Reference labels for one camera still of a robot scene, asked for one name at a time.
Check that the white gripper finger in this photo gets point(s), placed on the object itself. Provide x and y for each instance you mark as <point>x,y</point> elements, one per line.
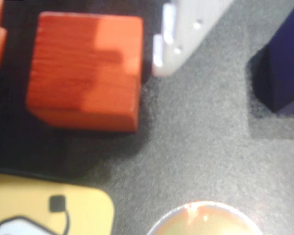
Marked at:
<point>186,36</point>

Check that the orange wooden cube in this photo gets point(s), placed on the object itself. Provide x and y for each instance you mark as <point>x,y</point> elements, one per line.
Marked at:
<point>83,73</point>

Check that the purple wooden cube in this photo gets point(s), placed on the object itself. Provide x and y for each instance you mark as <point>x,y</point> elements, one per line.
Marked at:
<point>283,73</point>

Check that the black table mat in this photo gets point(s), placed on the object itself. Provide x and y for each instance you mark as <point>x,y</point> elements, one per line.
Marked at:
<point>186,147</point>

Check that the yellow robot sticker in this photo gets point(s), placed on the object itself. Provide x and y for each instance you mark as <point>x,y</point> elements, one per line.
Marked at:
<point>51,208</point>

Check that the hugging face emoji sticker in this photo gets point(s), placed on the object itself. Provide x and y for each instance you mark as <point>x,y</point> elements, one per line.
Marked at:
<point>205,222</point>

